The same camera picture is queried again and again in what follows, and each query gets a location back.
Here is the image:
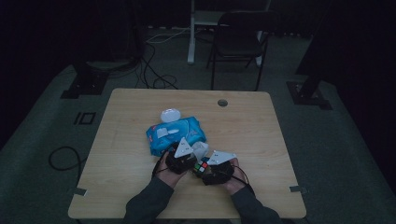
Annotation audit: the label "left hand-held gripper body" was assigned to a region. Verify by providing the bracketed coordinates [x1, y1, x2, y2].
[163, 137, 198, 175]

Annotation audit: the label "blue wet wipes pack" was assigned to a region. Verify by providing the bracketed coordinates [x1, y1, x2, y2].
[145, 116, 207, 157]

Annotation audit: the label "right hand-held gripper cable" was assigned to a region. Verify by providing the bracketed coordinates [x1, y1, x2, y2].
[230, 164, 254, 191]

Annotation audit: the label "black tangled floor cables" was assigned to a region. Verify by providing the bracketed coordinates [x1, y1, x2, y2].
[134, 42, 179, 91]

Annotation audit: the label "left hand-held gripper cable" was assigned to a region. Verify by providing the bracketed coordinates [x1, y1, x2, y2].
[150, 144, 176, 180]

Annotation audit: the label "black folding chair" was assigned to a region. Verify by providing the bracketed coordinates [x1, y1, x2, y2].
[206, 10, 278, 92]

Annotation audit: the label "black stand with base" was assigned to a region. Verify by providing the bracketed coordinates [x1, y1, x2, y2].
[60, 60, 110, 100]
[286, 55, 333, 111]

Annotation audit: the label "white wet wipe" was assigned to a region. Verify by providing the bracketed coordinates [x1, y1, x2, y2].
[191, 141, 210, 161]

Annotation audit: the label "person's right hand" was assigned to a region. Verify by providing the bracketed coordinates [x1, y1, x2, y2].
[218, 158, 250, 196]

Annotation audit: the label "black looped floor cable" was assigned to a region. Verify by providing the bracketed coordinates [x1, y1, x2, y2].
[48, 146, 89, 188]

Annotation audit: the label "hand-held gripper cable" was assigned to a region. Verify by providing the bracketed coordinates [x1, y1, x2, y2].
[150, 144, 176, 180]
[230, 164, 254, 191]

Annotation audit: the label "white round lid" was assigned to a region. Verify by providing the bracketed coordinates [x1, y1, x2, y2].
[160, 107, 182, 123]

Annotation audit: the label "person's left hand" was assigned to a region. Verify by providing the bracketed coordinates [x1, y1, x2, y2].
[154, 150, 189, 189]

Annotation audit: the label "multicoloured puzzle cube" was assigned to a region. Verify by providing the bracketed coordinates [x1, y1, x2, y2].
[193, 157, 210, 179]

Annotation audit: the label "white floor cable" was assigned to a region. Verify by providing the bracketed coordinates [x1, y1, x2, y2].
[145, 27, 191, 45]

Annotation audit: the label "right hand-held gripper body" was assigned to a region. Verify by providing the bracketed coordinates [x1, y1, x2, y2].
[201, 150, 238, 187]

